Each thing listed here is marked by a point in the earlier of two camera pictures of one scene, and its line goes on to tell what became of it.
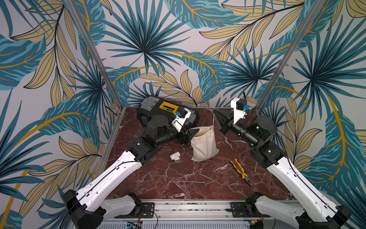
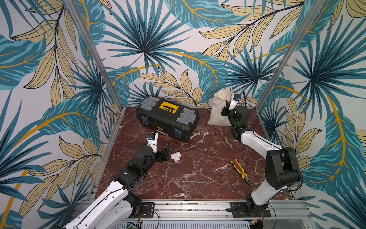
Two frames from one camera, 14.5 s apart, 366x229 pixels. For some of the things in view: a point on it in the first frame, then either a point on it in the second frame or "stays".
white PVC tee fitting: x=175 y=156 stays
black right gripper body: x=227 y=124 → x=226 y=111
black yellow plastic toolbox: x=151 y=105 stays
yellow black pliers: x=244 y=175 stays
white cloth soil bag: x=203 y=144 → x=220 y=98
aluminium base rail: x=194 y=210 stays
